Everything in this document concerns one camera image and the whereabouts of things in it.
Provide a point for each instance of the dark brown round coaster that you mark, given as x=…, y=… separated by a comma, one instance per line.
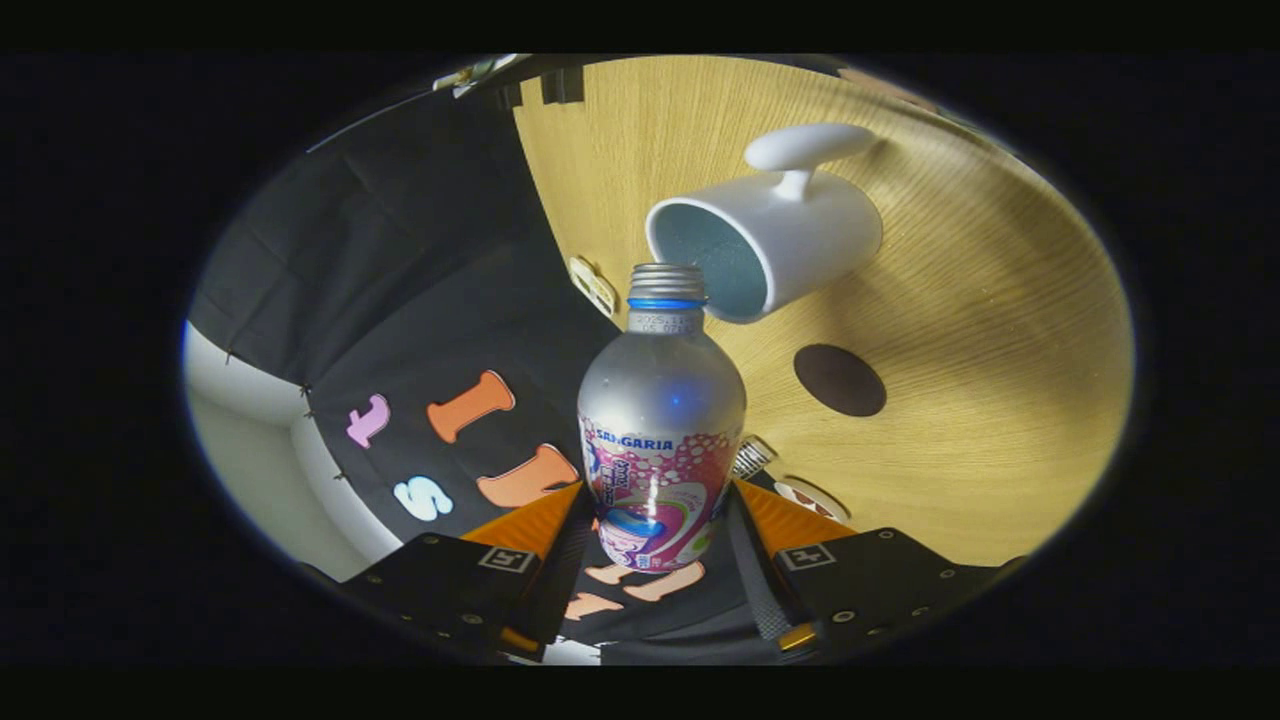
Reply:
x=840, y=380

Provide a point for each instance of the white plate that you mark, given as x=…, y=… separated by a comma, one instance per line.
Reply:
x=812, y=500

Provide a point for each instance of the black backdrop cloth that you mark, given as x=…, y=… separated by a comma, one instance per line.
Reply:
x=400, y=250

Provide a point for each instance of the silver juice bottle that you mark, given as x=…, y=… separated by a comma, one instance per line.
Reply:
x=660, y=400

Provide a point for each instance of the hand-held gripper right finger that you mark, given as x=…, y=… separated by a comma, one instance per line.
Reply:
x=762, y=590

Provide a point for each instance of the white compartment tray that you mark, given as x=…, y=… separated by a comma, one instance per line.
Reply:
x=593, y=287

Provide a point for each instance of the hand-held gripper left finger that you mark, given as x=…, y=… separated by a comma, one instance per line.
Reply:
x=560, y=590

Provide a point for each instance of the black table clamp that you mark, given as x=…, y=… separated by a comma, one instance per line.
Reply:
x=560, y=87

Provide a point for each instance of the wooden table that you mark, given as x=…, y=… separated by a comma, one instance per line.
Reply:
x=1000, y=350

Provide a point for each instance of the white cup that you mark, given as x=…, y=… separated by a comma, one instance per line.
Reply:
x=810, y=235

